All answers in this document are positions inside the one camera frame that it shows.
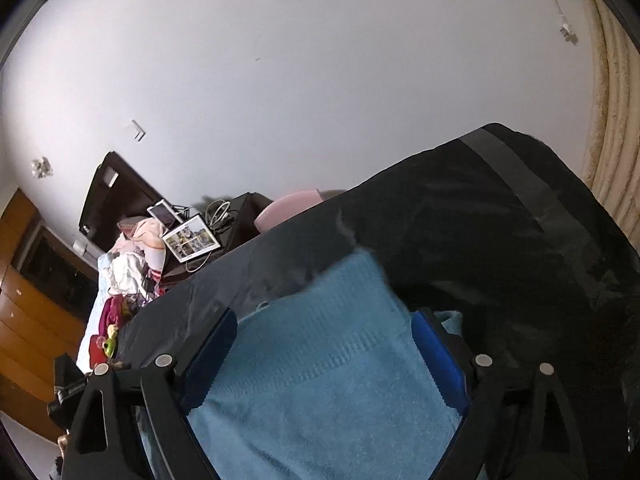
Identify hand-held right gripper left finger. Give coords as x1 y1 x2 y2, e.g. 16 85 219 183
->
60 307 240 480

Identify wall socket with cable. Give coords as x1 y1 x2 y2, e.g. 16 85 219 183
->
537 0 581 46

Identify white crumpled cloth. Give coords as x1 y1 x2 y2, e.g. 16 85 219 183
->
107 252 148 297

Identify white cables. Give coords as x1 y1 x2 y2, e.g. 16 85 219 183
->
202 200 233 226

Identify beige curtain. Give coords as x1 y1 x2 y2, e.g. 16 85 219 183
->
580 0 640 241

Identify magenta garment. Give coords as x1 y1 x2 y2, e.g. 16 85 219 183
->
100 295 136 336

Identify dark doorway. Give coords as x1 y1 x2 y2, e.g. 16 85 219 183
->
12 225 98 321

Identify dark wooden nightstand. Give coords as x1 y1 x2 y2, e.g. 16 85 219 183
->
165 191 273 286

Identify white tablet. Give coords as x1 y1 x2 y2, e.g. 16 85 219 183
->
147 200 183 226

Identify green and white toy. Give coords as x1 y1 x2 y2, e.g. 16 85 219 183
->
100 324 123 358

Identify red cloth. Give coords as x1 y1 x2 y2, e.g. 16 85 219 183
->
87 335 108 368

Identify blue knitted sweater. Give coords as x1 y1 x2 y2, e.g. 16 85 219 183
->
135 250 481 480

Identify pink striped pillow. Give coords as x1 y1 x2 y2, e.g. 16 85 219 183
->
117 217 173 281

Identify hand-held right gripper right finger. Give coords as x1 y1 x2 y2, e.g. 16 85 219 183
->
411 309 586 480

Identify white textured blanket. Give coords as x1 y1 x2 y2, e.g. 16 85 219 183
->
75 252 113 366

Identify photo collage frame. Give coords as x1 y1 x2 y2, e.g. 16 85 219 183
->
161 215 222 262

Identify brown wooden wardrobe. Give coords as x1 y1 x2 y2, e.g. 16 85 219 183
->
0 187 101 443

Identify dark wooden headboard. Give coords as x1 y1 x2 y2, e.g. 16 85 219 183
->
78 151 176 256

